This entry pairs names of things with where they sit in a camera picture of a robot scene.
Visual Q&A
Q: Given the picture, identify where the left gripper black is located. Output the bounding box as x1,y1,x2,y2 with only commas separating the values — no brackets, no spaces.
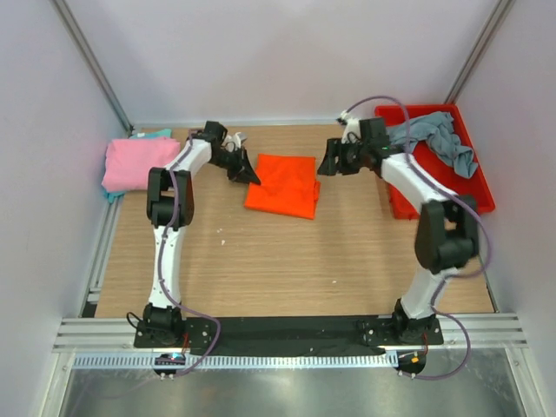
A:
210,146,261,186

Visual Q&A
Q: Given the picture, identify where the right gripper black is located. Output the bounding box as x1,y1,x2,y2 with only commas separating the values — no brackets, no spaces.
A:
316,138,368,177

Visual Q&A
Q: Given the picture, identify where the orange t-shirt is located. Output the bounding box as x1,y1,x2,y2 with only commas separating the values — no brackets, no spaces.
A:
244,154,321,220

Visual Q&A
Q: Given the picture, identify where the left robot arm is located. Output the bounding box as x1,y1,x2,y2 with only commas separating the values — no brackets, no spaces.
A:
134,121,261,348

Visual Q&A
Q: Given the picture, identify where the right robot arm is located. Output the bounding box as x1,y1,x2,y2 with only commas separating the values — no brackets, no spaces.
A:
317,113,479,344

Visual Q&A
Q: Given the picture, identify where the grey crumpled t-shirt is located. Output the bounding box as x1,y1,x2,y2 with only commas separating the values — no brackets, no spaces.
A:
387,111,479,179

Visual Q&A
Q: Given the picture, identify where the pink folded t-shirt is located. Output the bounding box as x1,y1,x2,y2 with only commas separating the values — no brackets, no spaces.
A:
101,136,182,194

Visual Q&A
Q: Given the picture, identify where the teal folded t-shirt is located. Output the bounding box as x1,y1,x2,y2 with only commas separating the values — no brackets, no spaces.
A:
101,128,173,202

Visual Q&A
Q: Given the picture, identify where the red plastic bin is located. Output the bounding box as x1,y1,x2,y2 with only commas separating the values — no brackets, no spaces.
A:
387,104,495,220

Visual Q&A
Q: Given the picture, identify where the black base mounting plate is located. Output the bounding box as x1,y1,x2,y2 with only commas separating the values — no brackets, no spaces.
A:
139,315,444,357

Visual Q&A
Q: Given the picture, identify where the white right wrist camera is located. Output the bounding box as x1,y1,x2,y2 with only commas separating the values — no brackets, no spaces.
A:
336,110,361,144

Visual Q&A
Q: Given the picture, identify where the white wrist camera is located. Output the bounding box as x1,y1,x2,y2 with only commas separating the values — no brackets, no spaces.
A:
336,110,361,144
228,132,248,151

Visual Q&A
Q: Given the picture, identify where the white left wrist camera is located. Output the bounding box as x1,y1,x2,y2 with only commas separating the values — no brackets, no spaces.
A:
228,132,248,151

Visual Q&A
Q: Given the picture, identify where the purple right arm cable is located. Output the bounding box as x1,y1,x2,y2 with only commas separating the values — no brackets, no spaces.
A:
345,96,494,382

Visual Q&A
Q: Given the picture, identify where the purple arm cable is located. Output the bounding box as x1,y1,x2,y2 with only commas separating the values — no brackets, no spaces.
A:
345,96,494,382
155,129,222,383

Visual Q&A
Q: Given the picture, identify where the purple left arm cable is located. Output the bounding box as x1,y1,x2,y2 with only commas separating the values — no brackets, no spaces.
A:
155,129,222,383

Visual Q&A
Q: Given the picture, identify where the aluminium front frame rail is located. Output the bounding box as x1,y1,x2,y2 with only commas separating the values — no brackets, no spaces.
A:
54,314,526,356

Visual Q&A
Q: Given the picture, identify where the white slotted cable duct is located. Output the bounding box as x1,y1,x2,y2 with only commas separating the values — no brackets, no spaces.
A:
73,351,398,371

